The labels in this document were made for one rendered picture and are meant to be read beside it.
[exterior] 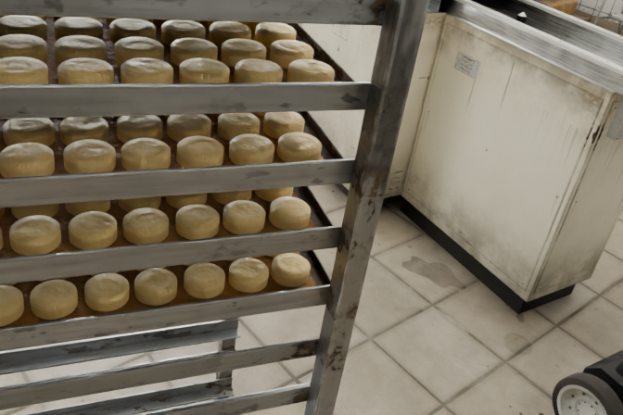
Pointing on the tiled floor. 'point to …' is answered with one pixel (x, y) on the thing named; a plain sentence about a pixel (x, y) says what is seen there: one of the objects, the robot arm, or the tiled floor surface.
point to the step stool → (612, 15)
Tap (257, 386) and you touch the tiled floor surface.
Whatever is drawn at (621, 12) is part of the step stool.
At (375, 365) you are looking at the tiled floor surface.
